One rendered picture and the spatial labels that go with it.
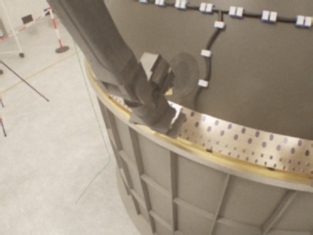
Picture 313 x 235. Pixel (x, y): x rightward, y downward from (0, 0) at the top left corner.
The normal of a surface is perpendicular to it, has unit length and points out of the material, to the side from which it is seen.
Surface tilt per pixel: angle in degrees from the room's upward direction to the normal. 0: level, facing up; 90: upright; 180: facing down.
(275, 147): 43
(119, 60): 79
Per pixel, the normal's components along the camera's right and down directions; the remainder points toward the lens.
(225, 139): -0.39, -0.14
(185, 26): -0.61, 0.12
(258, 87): -0.43, 0.18
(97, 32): 0.84, 0.33
